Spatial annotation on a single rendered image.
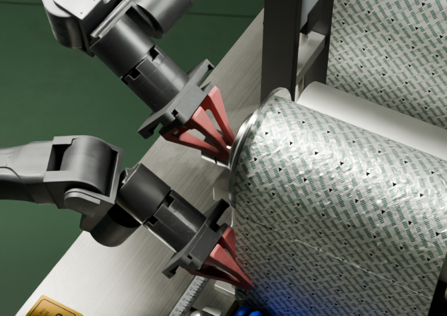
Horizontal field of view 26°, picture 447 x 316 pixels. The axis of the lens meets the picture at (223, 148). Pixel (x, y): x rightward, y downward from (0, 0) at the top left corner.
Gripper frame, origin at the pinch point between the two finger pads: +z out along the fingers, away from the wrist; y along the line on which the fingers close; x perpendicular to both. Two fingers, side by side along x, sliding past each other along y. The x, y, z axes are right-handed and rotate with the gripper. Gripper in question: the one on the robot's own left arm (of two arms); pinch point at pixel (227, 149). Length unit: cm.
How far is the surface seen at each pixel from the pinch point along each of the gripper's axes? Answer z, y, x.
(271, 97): -2.1, -1.5, 10.1
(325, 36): 7.1, -41.9, -14.9
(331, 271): 16.3, 6.6, 5.8
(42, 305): 1.7, 12.6, -37.7
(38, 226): 11, -53, -146
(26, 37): -26, -114, -174
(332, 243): 13.0, 6.6, 9.5
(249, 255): 10.6, 6.2, -3.6
